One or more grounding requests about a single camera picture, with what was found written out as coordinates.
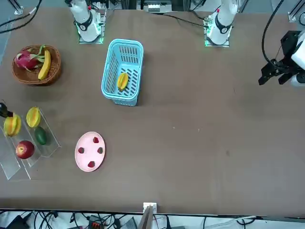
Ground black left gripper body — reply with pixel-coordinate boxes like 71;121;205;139
276;30;303;70

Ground blue plastic basket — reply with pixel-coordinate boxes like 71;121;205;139
101;39;144;106

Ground black power adapter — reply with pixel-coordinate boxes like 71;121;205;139
6;214;31;229

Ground pink plate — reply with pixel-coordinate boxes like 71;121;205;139
74;131;107;172

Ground aluminium frame post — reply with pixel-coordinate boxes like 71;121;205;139
139;202;158;229

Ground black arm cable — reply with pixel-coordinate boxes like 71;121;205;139
261;0;285;65

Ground aluminium frame rail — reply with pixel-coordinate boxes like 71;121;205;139
13;0;24;15
287;0;301;22

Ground clear acrylic stepped display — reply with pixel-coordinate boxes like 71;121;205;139
0;106;62;181

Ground black device with red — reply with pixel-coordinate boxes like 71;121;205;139
88;214;105;229

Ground brown wicker basket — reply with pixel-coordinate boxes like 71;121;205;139
11;45;62;86

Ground red apple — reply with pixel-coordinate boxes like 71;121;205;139
15;140;35;160

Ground yellow banana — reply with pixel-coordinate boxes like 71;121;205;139
38;49;52;81

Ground dark green avocado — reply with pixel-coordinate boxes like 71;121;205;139
34;126;48;146

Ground pink dragon fruit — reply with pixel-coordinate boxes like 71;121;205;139
13;44;47;72

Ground black cable with white sleeve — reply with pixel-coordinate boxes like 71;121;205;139
0;0;44;34

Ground yellow star fruit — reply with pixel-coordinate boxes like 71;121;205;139
25;106;41;128
3;113;22;138
116;72;130;93

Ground white power strip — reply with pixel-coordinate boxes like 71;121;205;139
147;2;161;13

